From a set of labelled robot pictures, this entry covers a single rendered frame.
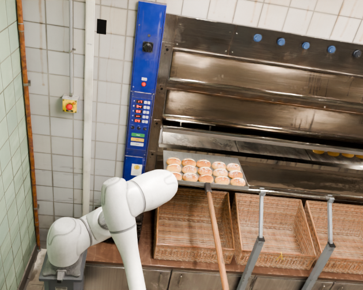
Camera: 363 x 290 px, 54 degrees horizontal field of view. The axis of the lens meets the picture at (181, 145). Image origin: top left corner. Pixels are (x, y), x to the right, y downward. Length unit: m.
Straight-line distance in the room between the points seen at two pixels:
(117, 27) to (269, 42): 0.93
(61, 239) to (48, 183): 1.14
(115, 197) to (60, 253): 0.64
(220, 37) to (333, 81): 0.82
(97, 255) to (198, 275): 0.72
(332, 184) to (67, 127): 2.06
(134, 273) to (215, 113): 1.38
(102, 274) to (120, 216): 1.40
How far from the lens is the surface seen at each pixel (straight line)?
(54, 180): 2.84
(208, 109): 2.40
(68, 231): 1.78
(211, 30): 2.23
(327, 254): 2.62
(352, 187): 3.14
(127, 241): 1.32
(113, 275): 2.65
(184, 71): 2.27
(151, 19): 2.15
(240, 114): 2.45
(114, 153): 2.59
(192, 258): 2.58
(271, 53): 2.35
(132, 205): 1.29
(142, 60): 2.23
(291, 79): 2.45
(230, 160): 2.57
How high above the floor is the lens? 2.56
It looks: 32 degrees down
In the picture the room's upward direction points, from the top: 11 degrees clockwise
